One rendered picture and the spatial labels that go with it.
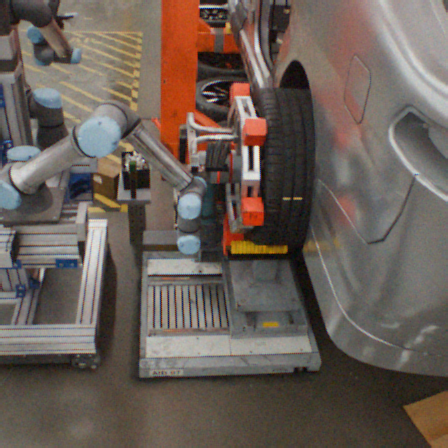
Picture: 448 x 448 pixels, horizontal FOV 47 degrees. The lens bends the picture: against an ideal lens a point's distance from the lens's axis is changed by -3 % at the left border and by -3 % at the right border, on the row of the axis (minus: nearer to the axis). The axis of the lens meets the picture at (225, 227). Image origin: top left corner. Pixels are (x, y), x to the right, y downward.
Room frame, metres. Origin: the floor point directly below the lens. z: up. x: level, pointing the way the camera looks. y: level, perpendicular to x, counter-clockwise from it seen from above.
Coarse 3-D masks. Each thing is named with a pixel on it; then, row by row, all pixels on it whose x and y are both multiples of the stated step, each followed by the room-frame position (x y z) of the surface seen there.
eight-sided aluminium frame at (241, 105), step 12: (240, 108) 1.89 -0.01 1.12; (252, 108) 1.90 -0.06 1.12; (228, 120) 2.13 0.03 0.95; (240, 120) 1.80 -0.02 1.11; (240, 132) 1.78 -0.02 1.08; (252, 156) 1.72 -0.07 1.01; (252, 168) 1.69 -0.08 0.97; (252, 180) 1.63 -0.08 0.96; (228, 192) 2.01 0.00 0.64; (240, 192) 1.66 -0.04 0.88; (252, 192) 1.65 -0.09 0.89; (228, 204) 1.95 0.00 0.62; (240, 204) 1.64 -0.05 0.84; (228, 216) 1.90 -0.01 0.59; (240, 216) 1.63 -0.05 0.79; (240, 228) 1.65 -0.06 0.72; (252, 228) 1.65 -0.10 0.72
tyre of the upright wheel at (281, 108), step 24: (264, 96) 1.90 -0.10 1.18; (288, 96) 1.91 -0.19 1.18; (288, 120) 1.77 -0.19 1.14; (312, 120) 1.80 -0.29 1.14; (288, 144) 1.69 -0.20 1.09; (312, 144) 1.71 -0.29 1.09; (288, 168) 1.64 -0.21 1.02; (312, 168) 1.65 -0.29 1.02; (264, 192) 1.63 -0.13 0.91; (288, 192) 1.61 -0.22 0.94; (312, 192) 1.62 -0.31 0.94; (264, 216) 1.60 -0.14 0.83; (288, 216) 1.60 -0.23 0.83; (264, 240) 1.63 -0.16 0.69; (288, 240) 1.65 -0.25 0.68
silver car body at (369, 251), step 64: (256, 0) 3.17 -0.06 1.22; (320, 0) 1.81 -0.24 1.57; (384, 0) 1.41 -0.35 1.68; (256, 64) 2.94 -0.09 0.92; (320, 64) 1.68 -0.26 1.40; (384, 64) 1.21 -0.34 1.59; (320, 128) 1.56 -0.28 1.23; (384, 128) 1.11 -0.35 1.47; (320, 192) 1.44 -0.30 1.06; (384, 192) 1.04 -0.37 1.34; (320, 256) 1.32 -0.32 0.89; (384, 256) 0.98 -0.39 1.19; (384, 320) 0.95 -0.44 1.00
